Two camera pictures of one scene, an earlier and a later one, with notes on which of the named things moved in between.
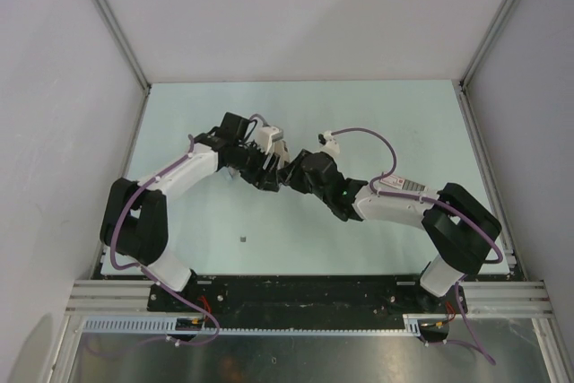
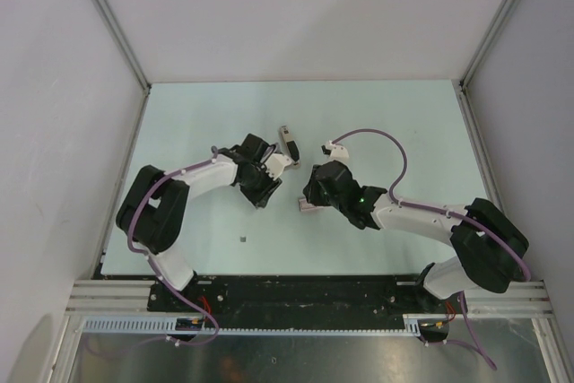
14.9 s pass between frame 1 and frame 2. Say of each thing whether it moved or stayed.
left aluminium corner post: stayed
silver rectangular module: moved
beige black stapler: moved
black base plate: stayed
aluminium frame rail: stayed
